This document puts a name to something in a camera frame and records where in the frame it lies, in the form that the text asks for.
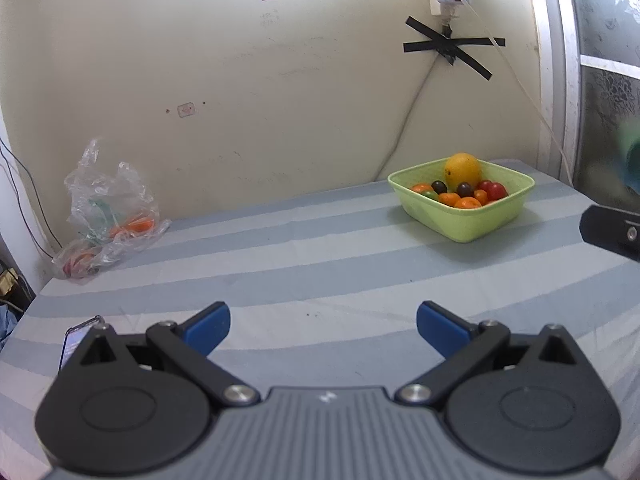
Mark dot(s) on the dark purple cherry tomato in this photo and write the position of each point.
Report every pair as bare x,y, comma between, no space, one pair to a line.
439,186
466,189

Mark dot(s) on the orange cherry tomato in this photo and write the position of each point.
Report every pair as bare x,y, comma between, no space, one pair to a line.
448,199
419,188
467,203
480,196

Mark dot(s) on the frosted patterned window glass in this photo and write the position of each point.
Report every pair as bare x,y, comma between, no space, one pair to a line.
605,90

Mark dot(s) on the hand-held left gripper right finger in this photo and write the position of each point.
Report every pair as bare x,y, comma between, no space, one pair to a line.
440,330

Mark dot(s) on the smartphone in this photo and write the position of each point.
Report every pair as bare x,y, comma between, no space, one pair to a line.
72,345

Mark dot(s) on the black tape strip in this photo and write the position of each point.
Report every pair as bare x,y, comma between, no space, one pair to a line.
425,46
470,60

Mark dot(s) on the white window frame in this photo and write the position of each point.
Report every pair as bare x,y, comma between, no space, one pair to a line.
555,60

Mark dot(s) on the red cherry tomato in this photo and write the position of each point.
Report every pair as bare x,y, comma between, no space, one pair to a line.
497,191
485,185

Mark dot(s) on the green cherry tomato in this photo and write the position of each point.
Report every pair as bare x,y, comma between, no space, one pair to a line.
429,194

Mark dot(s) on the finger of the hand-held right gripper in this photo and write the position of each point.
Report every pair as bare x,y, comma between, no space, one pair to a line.
612,230

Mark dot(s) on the light green plastic basket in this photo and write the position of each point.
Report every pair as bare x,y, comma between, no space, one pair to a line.
470,225

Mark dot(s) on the orange fruit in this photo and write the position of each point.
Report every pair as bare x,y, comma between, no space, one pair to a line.
132,227

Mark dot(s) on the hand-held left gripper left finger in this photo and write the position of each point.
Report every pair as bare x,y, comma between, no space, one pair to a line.
207,327

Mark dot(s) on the yellow lemon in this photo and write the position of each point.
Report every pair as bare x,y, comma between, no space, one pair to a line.
462,169

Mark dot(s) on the pale square wall sticker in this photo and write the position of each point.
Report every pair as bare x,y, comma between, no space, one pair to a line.
187,109

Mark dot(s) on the clear plastic bag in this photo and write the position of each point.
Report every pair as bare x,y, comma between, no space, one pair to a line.
100,195

